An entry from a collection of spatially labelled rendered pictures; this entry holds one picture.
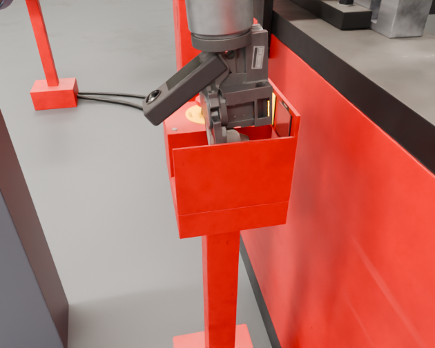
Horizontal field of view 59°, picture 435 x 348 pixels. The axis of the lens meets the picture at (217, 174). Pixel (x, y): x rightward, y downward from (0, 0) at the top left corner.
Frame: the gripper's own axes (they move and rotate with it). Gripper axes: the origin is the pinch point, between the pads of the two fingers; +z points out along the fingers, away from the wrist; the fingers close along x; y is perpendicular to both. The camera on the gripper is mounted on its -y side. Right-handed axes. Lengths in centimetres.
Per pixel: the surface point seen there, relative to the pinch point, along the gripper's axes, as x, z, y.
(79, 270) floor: 55, 70, -44
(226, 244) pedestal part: 2.2, 17.0, 0.7
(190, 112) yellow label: 10.5, -5.1, -1.9
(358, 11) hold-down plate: 17.8, -14.9, 29.2
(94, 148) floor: 139, 69, -43
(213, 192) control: -4.9, -0.7, -1.4
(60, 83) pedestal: 202, 55, -65
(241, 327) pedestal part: 14, 62, 4
